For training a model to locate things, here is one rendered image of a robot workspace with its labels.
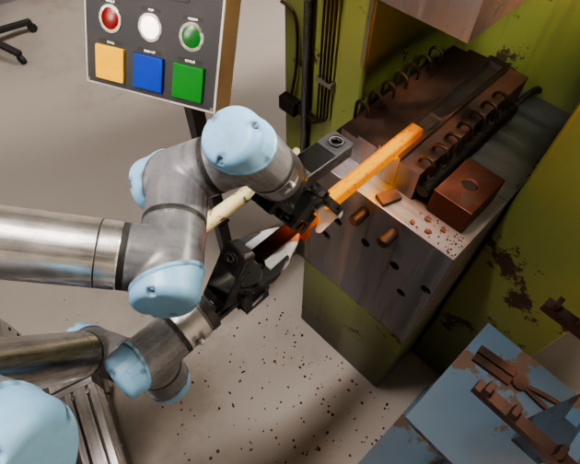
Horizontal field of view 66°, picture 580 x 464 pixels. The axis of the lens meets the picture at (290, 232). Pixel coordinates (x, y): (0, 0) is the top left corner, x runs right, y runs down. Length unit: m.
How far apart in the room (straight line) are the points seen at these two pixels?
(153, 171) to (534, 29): 0.94
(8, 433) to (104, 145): 2.17
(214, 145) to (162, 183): 0.08
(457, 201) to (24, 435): 0.75
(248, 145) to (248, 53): 2.44
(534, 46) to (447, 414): 0.85
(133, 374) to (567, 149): 0.78
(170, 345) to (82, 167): 1.83
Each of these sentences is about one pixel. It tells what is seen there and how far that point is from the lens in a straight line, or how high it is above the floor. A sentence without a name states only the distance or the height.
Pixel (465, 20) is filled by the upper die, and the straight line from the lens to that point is 0.71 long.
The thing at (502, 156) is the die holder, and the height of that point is 0.91.
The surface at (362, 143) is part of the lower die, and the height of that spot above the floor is 0.98.
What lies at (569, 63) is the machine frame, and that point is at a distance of 1.24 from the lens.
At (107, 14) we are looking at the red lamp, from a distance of 1.16.
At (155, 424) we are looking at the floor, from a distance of 1.73.
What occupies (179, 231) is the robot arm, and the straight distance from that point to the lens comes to 0.49.
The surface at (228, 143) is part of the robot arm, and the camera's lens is 0.50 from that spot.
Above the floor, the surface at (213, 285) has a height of 1.02.
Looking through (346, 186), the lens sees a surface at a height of 1.01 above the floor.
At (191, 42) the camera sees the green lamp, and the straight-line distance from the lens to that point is 1.05.
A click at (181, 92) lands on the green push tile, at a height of 0.99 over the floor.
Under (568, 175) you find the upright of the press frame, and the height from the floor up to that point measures 1.04.
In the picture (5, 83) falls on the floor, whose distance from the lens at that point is 3.14.
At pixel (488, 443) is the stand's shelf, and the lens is 1.05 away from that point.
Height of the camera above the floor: 1.64
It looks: 56 degrees down
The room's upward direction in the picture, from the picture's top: straight up
